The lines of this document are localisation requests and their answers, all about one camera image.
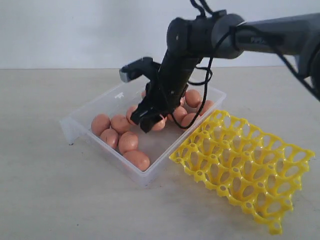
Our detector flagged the clear plastic bin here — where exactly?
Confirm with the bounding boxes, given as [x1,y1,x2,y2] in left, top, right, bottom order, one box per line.
[60,76,226,187]

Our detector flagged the yellow plastic egg tray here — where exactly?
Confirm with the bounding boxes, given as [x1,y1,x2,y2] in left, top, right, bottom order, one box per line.
[170,110,315,235]

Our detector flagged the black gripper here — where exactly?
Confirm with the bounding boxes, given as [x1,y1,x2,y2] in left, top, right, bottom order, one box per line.
[130,81,188,133]

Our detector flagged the brown egg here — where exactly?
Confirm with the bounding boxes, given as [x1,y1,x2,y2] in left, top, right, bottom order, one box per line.
[173,106,188,124]
[141,90,146,98]
[180,97,185,107]
[184,89,202,108]
[110,114,130,135]
[126,105,138,126]
[196,100,214,116]
[118,131,139,154]
[91,113,111,137]
[180,112,196,127]
[151,116,167,131]
[99,128,119,149]
[123,150,150,172]

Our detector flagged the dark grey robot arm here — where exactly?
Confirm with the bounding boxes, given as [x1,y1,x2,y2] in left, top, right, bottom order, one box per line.
[127,11,320,133]

